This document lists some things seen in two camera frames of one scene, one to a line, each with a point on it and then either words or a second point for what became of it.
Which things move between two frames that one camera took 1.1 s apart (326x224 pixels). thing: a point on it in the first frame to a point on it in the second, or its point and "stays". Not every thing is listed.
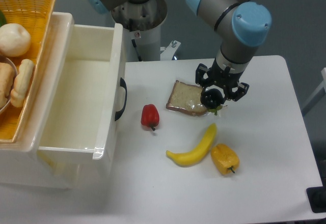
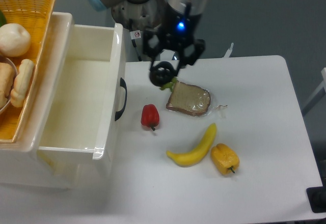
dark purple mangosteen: (213, 99) to (161, 75)
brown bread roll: (7, 79) stays
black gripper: (221, 79) to (178, 29)
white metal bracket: (168, 51) stays
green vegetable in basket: (2, 20) stays
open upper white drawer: (81, 97) stays
